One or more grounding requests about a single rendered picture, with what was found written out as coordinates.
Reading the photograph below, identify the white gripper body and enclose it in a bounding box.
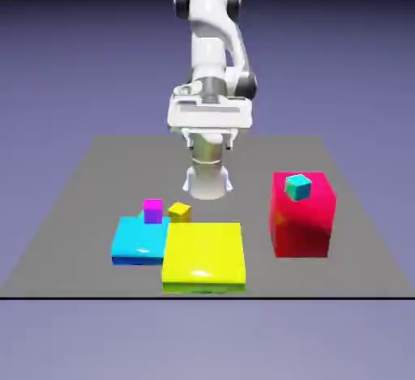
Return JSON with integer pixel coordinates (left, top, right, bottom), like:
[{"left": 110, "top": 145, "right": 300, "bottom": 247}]
[{"left": 166, "top": 93, "right": 255, "bottom": 135}]

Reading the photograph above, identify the small yellow cube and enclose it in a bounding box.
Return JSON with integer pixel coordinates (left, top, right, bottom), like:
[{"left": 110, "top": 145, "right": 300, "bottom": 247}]
[{"left": 167, "top": 201, "right": 192, "bottom": 224}]

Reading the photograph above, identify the small magenta cube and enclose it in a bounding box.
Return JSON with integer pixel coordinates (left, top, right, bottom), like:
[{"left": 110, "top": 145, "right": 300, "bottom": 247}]
[{"left": 143, "top": 199, "right": 164, "bottom": 225}]

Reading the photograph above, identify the small teal cube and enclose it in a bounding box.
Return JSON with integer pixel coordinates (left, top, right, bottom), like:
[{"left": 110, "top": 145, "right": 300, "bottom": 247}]
[{"left": 284, "top": 173, "right": 313, "bottom": 202}]

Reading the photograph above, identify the large cyan box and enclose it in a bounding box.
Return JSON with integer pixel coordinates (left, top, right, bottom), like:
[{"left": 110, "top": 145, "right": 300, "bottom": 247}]
[{"left": 110, "top": 210, "right": 172, "bottom": 267}]

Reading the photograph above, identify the large red box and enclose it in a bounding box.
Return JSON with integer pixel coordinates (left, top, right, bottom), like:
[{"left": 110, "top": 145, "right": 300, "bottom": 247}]
[{"left": 268, "top": 171, "right": 338, "bottom": 259}]

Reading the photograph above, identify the large yellow box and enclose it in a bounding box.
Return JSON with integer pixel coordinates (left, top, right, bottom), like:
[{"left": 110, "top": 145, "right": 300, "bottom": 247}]
[{"left": 160, "top": 221, "right": 247, "bottom": 294}]

